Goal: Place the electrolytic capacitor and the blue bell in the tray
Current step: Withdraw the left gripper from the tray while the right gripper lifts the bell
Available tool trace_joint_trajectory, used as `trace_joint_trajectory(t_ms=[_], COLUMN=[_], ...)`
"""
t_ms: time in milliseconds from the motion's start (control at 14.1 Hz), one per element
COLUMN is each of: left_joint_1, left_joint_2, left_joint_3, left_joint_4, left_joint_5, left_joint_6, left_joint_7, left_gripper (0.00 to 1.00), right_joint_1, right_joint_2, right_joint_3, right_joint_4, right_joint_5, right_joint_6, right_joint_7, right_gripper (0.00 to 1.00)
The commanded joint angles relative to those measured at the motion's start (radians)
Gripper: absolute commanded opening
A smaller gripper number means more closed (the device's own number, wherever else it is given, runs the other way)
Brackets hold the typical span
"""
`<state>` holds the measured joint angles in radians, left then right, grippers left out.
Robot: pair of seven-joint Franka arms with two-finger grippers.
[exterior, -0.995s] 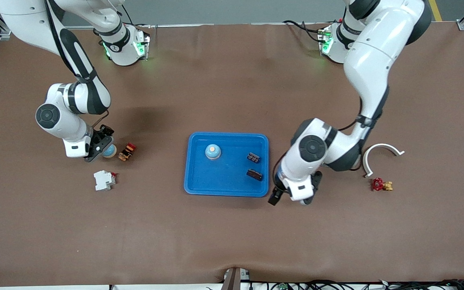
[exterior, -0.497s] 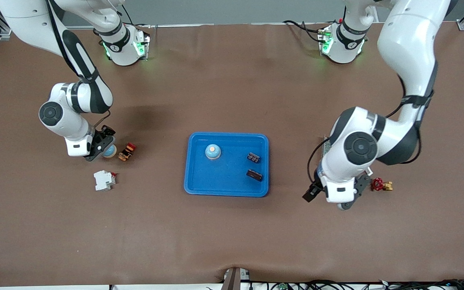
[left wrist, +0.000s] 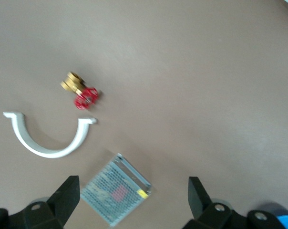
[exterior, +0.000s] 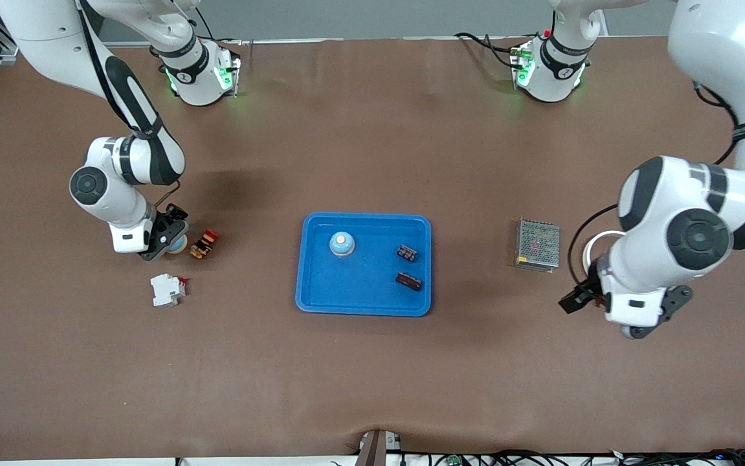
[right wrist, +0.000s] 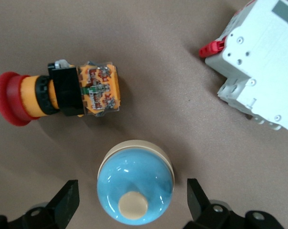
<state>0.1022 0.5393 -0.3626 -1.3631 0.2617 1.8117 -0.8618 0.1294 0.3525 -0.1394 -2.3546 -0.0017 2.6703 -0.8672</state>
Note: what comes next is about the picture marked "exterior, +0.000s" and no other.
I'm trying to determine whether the black arm base cable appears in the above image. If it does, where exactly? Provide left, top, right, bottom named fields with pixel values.
left=454, top=31, right=520, bottom=69

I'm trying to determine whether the black cable bundle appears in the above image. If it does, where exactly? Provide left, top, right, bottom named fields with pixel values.
left=401, top=448, right=745, bottom=466

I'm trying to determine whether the blue plastic tray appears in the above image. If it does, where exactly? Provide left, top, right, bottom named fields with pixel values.
left=295, top=212, right=432, bottom=318

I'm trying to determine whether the orange red emergency button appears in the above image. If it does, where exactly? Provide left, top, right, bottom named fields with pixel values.
left=190, top=228, right=220, bottom=260

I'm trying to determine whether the metal mesh power supply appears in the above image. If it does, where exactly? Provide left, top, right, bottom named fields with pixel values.
left=515, top=218, right=561, bottom=274

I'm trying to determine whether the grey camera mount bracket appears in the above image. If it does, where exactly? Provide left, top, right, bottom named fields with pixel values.
left=354, top=428, right=403, bottom=466

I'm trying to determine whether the white circuit breaker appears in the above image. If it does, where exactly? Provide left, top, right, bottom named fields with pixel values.
left=150, top=273, right=188, bottom=308

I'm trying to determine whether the white curved plastic clamp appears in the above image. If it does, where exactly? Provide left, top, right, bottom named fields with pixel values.
left=582, top=230, right=625, bottom=276

